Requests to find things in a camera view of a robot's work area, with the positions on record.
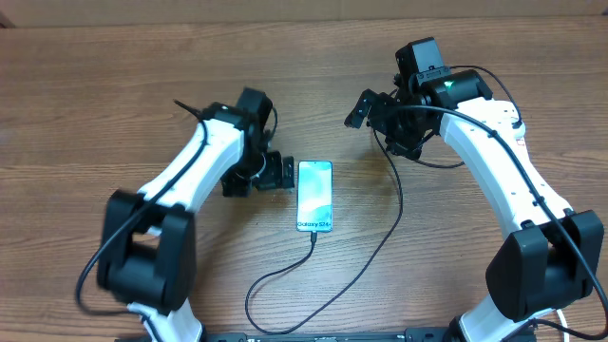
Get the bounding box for blue smartphone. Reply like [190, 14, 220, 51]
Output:
[296, 161, 333, 233]

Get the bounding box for black charging cable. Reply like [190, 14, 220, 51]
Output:
[244, 65, 523, 336]

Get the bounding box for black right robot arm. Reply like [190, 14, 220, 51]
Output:
[345, 37, 606, 341]

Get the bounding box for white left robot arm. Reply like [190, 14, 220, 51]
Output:
[96, 87, 295, 341]

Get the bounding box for white power strip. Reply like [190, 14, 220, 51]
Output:
[498, 101, 526, 147]

